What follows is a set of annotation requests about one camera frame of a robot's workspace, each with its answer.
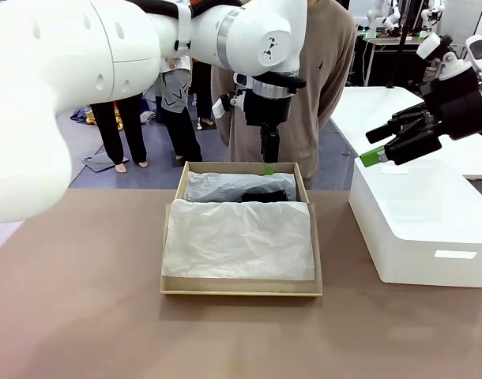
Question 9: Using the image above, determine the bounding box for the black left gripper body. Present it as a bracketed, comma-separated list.
[243, 91, 293, 127]

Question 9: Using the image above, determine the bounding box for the blue and yellow clothes pile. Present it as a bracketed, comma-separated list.
[70, 105, 99, 126]

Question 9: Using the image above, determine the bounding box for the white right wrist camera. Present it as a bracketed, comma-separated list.
[416, 32, 469, 80]

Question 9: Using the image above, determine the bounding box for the dark board on floor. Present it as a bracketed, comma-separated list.
[81, 154, 130, 173]

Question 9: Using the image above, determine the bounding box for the black left arm hose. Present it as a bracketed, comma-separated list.
[157, 0, 246, 20]

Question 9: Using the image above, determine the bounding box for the white plastic storage bin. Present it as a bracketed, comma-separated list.
[348, 156, 482, 288]

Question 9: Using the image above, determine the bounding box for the white tissue paper sheet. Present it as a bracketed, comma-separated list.
[163, 171, 316, 282]

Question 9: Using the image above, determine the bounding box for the person in beige sweater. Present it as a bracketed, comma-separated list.
[210, 0, 357, 189]

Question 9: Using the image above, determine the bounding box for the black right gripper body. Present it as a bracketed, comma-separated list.
[421, 66, 482, 141]

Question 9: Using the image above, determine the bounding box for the cardboard shoe box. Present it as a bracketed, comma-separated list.
[160, 160, 324, 297]

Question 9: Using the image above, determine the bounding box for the black tripod pole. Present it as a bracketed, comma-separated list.
[384, 0, 410, 89]

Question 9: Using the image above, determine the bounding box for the black draped background table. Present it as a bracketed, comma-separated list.
[353, 33, 424, 88]

